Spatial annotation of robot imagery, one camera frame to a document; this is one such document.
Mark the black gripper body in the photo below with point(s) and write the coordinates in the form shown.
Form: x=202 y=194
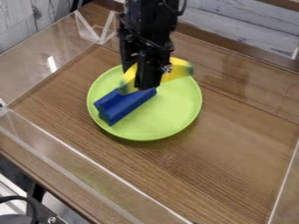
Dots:
x=151 y=20

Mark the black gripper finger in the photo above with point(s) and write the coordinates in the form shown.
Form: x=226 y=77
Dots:
x=128 y=48
x=151 y=66

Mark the yellow toy banana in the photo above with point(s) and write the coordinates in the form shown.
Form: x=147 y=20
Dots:
x=179 y=69

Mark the green round plate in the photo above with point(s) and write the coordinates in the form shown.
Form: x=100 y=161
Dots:
x=162 y=117

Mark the blue plastic block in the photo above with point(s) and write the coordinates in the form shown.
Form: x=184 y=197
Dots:
x=114 y=106

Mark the black chair part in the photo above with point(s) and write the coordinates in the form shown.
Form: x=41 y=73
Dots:
x=35 y=214

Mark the clear acrylic triangular bracket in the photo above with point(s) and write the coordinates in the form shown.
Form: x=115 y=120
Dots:
x=95 y=33

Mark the clear acrylic front wall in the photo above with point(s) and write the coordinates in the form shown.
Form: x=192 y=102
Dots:
x=106 y=198

